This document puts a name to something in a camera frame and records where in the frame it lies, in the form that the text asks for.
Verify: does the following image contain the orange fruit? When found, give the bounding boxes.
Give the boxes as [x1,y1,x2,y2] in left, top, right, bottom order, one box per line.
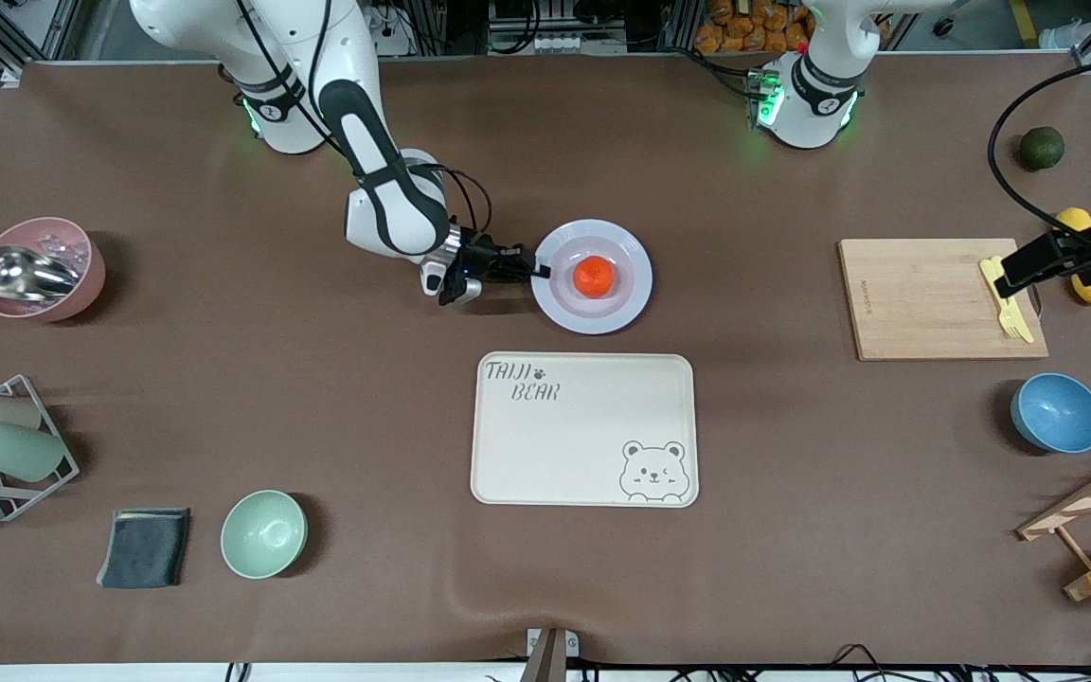
[573,255,617,299]

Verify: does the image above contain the pale lavender round plate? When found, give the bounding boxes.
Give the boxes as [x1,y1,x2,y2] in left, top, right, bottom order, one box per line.
[530,219,653,335]

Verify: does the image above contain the yellow plastic fork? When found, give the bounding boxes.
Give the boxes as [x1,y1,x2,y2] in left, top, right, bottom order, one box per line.
[978,258,1022,340]

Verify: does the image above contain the dark green avocado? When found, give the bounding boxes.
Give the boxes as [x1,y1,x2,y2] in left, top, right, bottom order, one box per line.
[1021,126,1065,171]

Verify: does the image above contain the wooden cutting board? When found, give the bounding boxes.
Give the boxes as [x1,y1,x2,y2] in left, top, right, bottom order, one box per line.
[837,238,1050,363]

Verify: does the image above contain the blue bowl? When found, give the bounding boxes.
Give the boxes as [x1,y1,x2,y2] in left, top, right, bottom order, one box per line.
[1011,372,1091,455]

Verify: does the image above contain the cream tray with bear print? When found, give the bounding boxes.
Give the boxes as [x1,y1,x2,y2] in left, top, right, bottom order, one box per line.
[470,352,700,509]

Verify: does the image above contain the small white power strip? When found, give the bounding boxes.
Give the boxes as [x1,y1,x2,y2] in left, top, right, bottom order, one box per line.
[531,33,603,54]

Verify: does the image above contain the wooden drying rack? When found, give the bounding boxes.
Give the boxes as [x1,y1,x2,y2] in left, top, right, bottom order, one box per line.
[1017,445,1091,602]

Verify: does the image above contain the white power strip with plugs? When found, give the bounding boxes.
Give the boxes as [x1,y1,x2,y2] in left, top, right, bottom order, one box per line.
[377,0,414,58]

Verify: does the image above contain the pile of brown bread rolls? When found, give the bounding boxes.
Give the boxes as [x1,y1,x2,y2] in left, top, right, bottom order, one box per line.
[694,0,816,53]

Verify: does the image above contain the mint green bowl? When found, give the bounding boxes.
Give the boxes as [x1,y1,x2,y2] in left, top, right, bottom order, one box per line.
[220,489,308,580]

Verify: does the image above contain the pink bowl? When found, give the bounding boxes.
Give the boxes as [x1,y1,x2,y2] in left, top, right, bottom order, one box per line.
[0,217,107,323]

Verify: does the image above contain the clear ice cubes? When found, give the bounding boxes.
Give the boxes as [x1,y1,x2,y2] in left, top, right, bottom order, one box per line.
[29,225,92,276]

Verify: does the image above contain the folded grey cloth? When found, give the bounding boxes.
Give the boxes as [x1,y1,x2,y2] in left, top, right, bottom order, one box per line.
[96,508,191,590]

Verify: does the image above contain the metal scoop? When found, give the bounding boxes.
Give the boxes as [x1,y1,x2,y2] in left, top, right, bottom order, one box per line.
[0,245,82,305]

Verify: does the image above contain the mint green cup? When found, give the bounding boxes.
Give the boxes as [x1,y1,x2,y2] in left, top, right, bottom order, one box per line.
[0,420,67,483]

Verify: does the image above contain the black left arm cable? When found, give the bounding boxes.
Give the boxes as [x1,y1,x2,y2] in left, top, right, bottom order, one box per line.
[987,47,1091,238]

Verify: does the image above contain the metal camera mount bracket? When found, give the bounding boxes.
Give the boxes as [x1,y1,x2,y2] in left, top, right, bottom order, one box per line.
[525,627,581,682]

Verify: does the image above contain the white wire cup rack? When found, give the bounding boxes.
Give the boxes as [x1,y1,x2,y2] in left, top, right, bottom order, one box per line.
[0,374,80,523]

